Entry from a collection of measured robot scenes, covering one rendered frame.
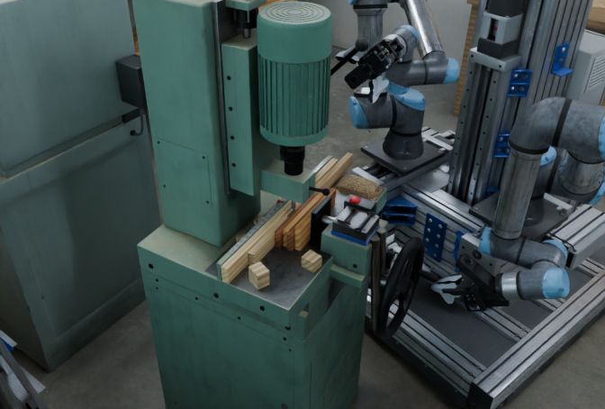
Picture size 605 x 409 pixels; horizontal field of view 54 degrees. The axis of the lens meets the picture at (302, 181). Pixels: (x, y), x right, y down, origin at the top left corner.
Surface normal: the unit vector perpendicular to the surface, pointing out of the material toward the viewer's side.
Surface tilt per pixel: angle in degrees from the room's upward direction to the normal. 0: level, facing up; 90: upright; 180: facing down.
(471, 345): 0
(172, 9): 90
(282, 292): 0
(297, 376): 90
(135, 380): 0
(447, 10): 90
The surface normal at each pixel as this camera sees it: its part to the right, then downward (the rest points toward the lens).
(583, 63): -0.77, 0.34
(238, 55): -0.50, 0.47
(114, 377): 0.01, -0.83
